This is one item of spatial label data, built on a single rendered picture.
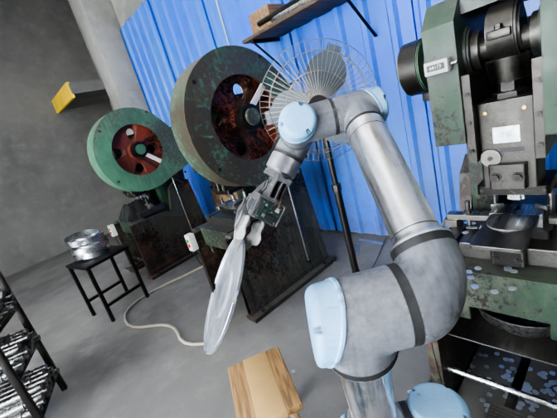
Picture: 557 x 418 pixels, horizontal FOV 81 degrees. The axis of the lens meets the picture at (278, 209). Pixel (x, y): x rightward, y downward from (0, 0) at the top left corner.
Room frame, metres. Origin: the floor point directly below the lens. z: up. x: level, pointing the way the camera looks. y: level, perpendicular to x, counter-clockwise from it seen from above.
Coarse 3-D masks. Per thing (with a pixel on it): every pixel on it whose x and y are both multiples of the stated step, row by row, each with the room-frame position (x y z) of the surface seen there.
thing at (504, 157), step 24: (504, 96) 1.01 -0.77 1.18; (528, 96) 0.93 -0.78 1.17; (480, 120) 1.03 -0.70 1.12; (504, 120) 0.98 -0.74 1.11; (528, 120) 0.94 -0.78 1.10; (480, 144) 1.04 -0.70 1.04; (504, 144) 0.98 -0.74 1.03; (528, 144) 0.94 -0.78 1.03; (504, 168) 0.96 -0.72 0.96; (528, 168) 0.94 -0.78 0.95
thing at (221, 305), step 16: (224, 256) 0.87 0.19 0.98; (240, 256) 0.71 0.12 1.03; (224, 272) 0.82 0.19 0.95; (240, 272) 0.64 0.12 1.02; (224, 288) 0.73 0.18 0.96; (224, 304) 0.68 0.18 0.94; (208, 320) 0.79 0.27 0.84; (224, 320) 0.64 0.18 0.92; (208, 336) 0.72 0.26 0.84; (224, 336) 0.60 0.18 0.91; (208, 352) 0.66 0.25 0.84
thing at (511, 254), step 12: (492, 216) 1.03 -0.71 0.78; (504, 216) 0.99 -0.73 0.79; (516, 216) 0.97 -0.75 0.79; (528, 216) 0.96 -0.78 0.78; (480, 228) 0.97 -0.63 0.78; (492, 228) 0.94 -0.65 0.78; (504, 228) 0.92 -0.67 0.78; (516, 228) 0.90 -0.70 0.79; (528, 228) 0.89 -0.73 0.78; (480, 240) 0.90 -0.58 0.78; (492, 240) 0.88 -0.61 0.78; (504, 240) 0.86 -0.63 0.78; (516, 240) 0.85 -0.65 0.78; (528, 240) 0.83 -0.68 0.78; (492, 252) 0.95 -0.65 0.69; (504, 252) 0.92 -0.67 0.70; (516, 252) 0.80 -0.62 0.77; (504, 264) 0.92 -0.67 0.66; (516, 264) 0.90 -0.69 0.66
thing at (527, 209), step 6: (504, 204) 1.09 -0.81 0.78; (510, 204) 1.08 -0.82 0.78; (516, 204) 1.07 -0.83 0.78; (522, 204) 1.05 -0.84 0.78; (528, 204) 1.04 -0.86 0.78; (534, 204) 1.03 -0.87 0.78; (492, 210) 1.07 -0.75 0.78; (498, 210) 1.06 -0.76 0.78; (504, 210) 1.05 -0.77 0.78; (510, 210) 1.04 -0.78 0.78; (516, 210) 1.02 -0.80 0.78; (522, 210) 1.01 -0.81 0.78; (528, 210) 1.00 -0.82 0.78; (534, 210) 0.99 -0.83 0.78; (540, 210) 0.98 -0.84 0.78; (540, 216) 0.95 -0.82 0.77; (546, 216) 0.99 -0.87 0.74; (540, 222) 0.95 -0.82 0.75
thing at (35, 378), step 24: (0, 312) 1.63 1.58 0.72; (24, 336) 1.67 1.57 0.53; (0, 360) 1.46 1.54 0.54; (24, 360) 1.60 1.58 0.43; (48, 360) 1.84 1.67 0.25; (0, 384) 1.67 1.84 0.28; (24, 384) 1.62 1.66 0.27; (48, 384) 1.70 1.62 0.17; (0, 408) 1.49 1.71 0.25; (24, 408) 1.50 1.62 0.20
